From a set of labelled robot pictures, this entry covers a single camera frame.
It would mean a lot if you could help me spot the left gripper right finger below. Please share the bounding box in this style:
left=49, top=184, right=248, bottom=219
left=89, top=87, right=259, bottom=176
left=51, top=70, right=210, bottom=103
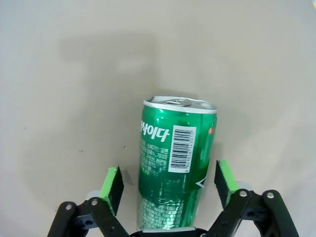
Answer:
left=206, top=159, right=301, bottom=237

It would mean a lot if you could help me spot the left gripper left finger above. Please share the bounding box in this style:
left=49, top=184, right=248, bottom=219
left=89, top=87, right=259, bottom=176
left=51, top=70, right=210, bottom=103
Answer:
left=46, top=165, right=130, bottom=237

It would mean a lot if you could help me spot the tall green cider can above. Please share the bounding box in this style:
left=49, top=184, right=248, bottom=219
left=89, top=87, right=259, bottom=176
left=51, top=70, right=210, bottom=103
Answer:
left=137, top=95, right=219, bottom=233

